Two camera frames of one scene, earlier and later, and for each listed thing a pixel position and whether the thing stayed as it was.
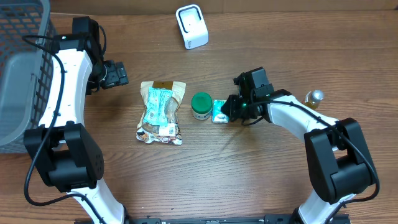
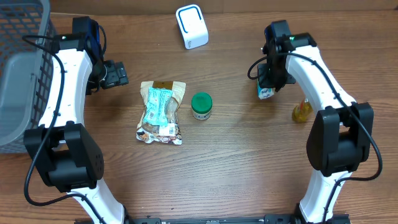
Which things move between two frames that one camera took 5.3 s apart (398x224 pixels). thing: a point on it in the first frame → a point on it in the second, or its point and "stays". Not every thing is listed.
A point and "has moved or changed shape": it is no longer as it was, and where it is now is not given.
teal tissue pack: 217,116 has moved or changed shape
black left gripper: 118,74 stays
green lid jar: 201,104 stays
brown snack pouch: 171,133 stays
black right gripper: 234,114 → 267,83
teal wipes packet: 155,111 stays
